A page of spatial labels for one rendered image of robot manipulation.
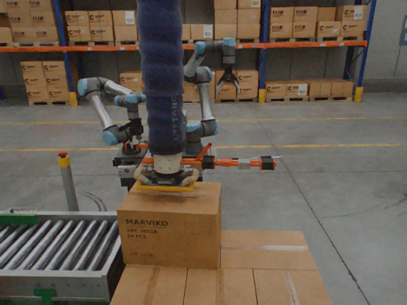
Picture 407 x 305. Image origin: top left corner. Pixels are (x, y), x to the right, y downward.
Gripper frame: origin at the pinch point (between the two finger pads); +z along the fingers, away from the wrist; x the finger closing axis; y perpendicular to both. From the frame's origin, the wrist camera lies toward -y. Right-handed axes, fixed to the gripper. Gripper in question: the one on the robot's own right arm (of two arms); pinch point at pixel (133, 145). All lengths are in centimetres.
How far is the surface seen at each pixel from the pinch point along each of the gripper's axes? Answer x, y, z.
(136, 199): -32.8, 9.1, 23.9
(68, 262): -46, -35, 64
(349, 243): 57, 182, 118
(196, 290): -64, 50, 64
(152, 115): -36, 25, -31
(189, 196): -27, 42, 24
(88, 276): -63, -14, 59
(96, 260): -44, -17, 64
